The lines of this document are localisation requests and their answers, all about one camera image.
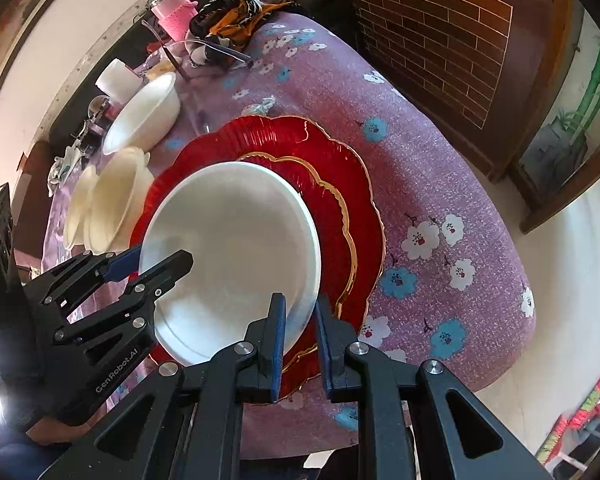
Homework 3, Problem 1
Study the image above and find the framed wall picture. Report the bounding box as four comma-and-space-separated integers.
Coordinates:
0, 0, 73, 111

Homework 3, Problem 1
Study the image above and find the brown armchair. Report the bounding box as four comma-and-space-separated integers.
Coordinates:
15, 140, 56, 251

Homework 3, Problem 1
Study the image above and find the white crumpled cloth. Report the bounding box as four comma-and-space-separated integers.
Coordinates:
47, 145, 81, 196

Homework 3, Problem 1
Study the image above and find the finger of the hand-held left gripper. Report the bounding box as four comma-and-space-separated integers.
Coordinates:
29, 245, 142, 307
54, 249, 195, 362

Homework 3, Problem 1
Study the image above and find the thermos with pink knit sleeve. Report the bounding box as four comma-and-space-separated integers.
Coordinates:
147, 0, 198, 43

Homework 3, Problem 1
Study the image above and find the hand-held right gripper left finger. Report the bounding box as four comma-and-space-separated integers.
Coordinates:
40, 292, 288, 480

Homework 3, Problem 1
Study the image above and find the small red gold-rimmed plate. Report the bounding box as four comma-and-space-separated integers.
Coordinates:
237, 151, 358, 376

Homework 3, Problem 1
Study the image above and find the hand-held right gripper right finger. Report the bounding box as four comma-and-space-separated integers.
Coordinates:
314, 294, 556, 480

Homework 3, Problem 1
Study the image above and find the crumpled clear plastic wrapper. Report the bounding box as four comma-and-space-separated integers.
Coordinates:
245, 97, 281, 117

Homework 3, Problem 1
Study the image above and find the person's left forearm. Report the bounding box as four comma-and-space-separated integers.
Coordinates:
27, 417, 98, 445

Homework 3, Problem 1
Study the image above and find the white bowl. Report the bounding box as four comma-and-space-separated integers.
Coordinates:
139, 161, 322, 367
102, 72, 182, 157

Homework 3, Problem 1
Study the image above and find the cream plastic bowl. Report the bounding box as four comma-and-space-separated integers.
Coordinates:
82, 146, 155, 257
62, 164, 101, 252

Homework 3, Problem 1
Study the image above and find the large red ribbed plate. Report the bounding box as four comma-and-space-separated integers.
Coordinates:
130, 115, 386, 401

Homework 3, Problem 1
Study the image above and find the dark jar with red label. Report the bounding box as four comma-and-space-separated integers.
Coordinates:
87, 95, 113, 133

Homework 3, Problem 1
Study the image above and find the person's leg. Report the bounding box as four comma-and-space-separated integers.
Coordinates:
0, 425, 131, 480

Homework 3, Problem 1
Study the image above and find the wooden brick-pattern partition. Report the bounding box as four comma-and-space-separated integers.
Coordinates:
290, 0, 583, 183

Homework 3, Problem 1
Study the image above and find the white plastic jar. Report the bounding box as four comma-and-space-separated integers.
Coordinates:
96, 58, 143, 103

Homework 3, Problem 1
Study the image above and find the black round jar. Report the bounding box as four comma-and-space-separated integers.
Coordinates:
75, 130, 101, 157

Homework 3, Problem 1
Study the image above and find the black orange patterned scarf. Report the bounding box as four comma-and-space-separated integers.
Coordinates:
189, 0, 293, 48

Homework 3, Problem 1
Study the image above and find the clear bag of yellow snacks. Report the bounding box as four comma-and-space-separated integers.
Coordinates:
140, 52, 176, 81

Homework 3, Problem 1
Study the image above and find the pink green striped object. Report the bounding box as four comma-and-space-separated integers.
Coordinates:
535, 372, 600, 466

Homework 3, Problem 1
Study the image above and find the bamboo painted wall panel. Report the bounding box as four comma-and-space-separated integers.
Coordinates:
510, 35, 600, 235

